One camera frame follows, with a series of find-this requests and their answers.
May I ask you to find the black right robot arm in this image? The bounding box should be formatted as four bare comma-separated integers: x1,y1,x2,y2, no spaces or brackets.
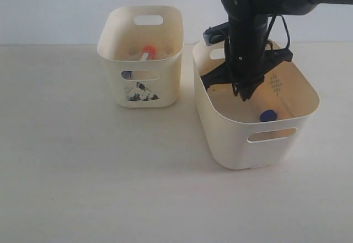
201,0,352,101

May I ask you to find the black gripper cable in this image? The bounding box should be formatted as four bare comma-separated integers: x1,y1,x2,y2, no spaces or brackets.
264,14,292,53

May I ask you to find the orange-capped tube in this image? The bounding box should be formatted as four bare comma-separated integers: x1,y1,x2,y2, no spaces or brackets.
140,45,156,61

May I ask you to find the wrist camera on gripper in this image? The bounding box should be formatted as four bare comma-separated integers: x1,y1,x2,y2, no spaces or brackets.
203,22,229,46

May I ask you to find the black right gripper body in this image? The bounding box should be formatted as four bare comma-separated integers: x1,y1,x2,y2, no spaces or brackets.
227,14,269,83

